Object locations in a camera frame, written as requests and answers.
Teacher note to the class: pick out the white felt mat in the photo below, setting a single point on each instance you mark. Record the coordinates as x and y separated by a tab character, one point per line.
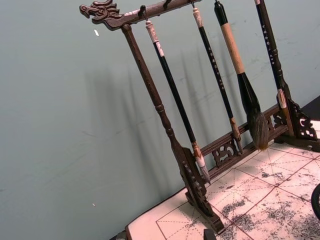
145	220

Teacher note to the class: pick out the black brush with white characters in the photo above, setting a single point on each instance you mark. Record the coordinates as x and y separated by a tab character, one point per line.
268	45

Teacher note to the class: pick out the black brush with white cap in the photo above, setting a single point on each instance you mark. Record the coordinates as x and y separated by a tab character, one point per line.
176	95

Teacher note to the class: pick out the gridded calligraphy practice paper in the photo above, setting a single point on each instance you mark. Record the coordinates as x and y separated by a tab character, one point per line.
262	200

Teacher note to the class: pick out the dark carved wooden brush rack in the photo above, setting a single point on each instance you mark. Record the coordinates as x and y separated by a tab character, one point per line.
147	75

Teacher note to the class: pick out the thin black brush brown tip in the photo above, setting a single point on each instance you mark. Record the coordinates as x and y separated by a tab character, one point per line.
217	75

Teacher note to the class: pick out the round black dish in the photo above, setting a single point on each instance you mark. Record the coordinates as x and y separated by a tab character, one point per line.
316	200

